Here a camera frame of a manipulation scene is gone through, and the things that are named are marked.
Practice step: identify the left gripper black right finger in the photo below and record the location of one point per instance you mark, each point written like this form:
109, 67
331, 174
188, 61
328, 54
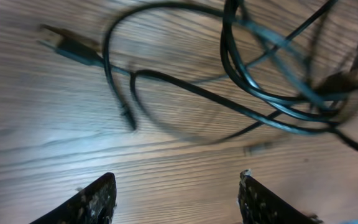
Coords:
259, 205

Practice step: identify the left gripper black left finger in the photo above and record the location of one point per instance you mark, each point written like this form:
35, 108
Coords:
94, 204

